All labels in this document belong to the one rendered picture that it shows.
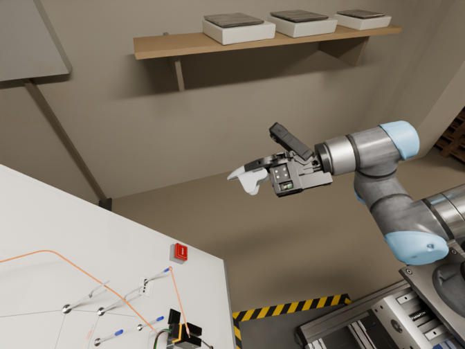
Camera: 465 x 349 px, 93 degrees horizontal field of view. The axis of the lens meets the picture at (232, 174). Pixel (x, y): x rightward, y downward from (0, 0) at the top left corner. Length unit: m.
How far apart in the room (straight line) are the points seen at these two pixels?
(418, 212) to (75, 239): 0.72
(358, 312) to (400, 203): 1.39
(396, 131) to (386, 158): 0.05
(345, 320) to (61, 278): 1.58
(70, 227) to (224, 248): 1.55
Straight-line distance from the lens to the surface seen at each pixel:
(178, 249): 0.82
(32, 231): 0.66
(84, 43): 1.92
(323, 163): 0.46
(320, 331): 1.72
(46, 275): 0.63
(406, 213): 0.49
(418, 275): 0.91
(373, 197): 0.53
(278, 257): 2.07
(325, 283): 2.08
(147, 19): 1.87
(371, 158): 0.48
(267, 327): 1.89
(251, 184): 0.47
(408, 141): 0.50
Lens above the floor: 1.84
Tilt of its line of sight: 44 degrees down
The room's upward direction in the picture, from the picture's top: straight up
